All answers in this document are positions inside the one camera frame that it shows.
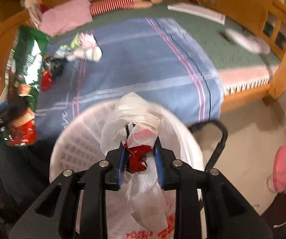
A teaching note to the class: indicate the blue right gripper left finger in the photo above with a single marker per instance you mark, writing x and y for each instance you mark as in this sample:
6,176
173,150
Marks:
122,165

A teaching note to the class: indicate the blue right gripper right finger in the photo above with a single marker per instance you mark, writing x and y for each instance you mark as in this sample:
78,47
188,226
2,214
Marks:
158,162

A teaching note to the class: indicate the red foil wrapper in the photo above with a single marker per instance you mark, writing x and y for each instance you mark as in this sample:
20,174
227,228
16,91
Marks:
137,158

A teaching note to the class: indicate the white mesh trash basket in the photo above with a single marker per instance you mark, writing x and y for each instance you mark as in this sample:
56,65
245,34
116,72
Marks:
88,154

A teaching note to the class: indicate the green red snack bag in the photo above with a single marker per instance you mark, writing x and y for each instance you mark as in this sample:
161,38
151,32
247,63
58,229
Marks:
23,78

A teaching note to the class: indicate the light blue plastic bag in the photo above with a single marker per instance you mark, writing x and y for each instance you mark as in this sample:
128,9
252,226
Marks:
64,51

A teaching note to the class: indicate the white paper cup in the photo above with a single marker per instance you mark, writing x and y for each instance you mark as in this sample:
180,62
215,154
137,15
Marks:
90,54

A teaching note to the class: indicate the pink white plastic bag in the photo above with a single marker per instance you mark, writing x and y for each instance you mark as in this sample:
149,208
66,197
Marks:
87,40

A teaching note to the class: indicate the dark green wrapper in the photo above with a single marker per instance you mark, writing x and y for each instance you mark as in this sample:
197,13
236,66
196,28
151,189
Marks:
55,66

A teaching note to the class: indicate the blue plaid blanket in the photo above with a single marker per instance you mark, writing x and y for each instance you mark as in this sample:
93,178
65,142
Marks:
154,57

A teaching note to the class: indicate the pink pillow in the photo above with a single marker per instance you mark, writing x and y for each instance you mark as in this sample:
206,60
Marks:
66,17

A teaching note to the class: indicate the pink fan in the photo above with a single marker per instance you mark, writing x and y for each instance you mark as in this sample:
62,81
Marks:
277,181

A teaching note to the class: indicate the white plush toy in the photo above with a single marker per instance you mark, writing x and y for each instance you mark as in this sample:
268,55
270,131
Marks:
35,12

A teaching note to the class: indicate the green bed mat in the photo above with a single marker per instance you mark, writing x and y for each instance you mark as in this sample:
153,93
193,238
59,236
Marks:
209,34

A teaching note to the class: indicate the white handheld appliance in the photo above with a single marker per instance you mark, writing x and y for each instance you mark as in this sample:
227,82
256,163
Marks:
249,42

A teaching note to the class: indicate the white flat board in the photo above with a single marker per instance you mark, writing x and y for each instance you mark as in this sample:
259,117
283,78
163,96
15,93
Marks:
198,11

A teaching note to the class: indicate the striped plush doll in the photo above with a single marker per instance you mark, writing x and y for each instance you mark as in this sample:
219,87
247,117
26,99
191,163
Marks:
105,6

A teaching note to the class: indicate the wooden bed frame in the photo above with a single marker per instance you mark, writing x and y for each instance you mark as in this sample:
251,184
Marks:
264,18

